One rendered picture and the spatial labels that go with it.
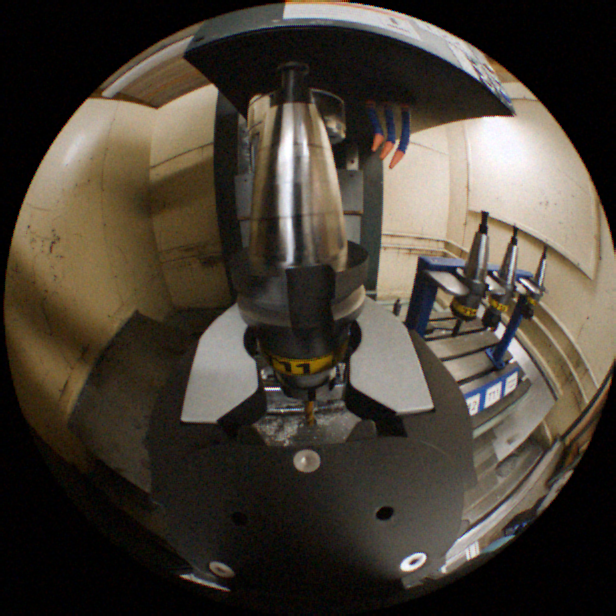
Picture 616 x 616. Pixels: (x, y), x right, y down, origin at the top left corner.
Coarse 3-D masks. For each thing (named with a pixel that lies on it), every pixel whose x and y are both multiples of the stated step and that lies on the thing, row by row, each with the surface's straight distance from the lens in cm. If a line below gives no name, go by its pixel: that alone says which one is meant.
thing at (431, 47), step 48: (192, 48) 29; (240, 48) 30; (288, 48) 30; (336, 48) 30; (384, 48) 30; (432, 48) 33; (240, 96) 42; (432, 96) 41; (480, 96) 38; (384, 144) 83
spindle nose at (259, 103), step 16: (272, 80) 35; (304, 80) 34; (320, 80) 35; (336, 80) 38; (256, 96) 35; (272, 96) 33; (320, 96) 32; (336, 96) 35; (256, 112) 33; (336, 112) 33; (256, 128) 32; (336, 128) 32; (256, 144) 38
